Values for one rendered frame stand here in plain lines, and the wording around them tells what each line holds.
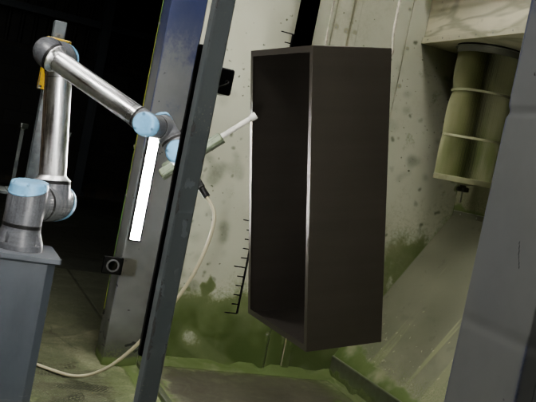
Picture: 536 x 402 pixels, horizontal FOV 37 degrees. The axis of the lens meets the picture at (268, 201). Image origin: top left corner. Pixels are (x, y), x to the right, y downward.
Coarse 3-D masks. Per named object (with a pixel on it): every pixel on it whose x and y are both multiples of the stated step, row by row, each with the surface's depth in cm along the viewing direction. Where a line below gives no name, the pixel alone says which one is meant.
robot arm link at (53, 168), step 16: (48, 80) 325; (64, 80) 325; (48, 96) 325; (64, 96) 326; (48, 112) 325; (64, 112) 326; (48, 128) 325; (64, 128) 327; (48, 144) 324; (64, 144) 327; (48, 160) 324; (64, 160) 328; (48, 176) 324; (64, 176) 328; (64, 192) 326; (64, 208) 327
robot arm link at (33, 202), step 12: (12, 180) 309; (24, 180) 311; (36, 180) 316; (12, 192) 307; (24, 192) 306; (36, 192) 307; (48, 192) 317; (12, 204) 306; (24, 204) 306; (36, 204) 308; (48, 204) 315; (12, 216) 306; (24, 216) 306; (36, 216) 309; (48, 216) 319
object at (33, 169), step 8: (56, 24) 391; (64, 24) 392; (56, 32) 391; (64, 32) 393; (40, 96) 396; (40, 104) 393; (40, 112) 393; (40, 120) 394; (40, 128) 394; (40, 136) 395; (32, 144) 394; (40, 144) 395; (32, 152) 394; (32, 160) 395; (32, 168) 395; (32, 176) 396
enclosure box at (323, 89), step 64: (256, 64) 356; (320, 64) 302; (384, 64) 314; (256, 128) 360; (320, 128) 306; (384, 128) 318; (256, 192) 364; (320, 192) 309; (384, 192) 322; (256, 256) 368; (320, 256) 313; (320, 320) 317
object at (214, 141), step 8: (248, 120) 343; (232, 128) 343; (216, 136) 342; (224, 136) 343; (208, 144) 342; (216, 144) 342; (208, 152) 345; (160, 168) 342; (168, 168) 341; (168, 176) 344; (200, 184) 340; (200, 192) 340
